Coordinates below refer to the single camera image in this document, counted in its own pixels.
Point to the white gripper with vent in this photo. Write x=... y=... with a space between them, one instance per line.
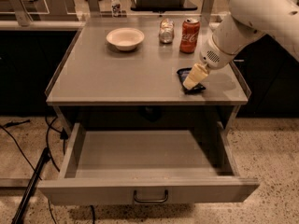
x=210 y=57

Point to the blue rxbar blueberry wrapper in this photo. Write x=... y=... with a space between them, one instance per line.
x=182 y=74

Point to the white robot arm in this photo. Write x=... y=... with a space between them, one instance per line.
x=246 y=22

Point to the open grey top drawer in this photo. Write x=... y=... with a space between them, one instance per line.
x=106 y=167

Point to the red coca-cola can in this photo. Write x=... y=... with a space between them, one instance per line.
x=190 y=32

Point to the clear glass jar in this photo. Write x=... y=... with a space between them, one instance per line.
x=166 y=32

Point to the white bowl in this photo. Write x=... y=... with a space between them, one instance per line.
x=125 y=39

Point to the grey cabinet table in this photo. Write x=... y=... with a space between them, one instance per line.
x=95 y=73

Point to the clear plastic bottle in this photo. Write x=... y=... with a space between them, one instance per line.
x=116 y=8

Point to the black drawer handle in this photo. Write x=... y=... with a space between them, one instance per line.
x=150 y=196

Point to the black floor rail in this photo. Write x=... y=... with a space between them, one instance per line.
x=31 y=187

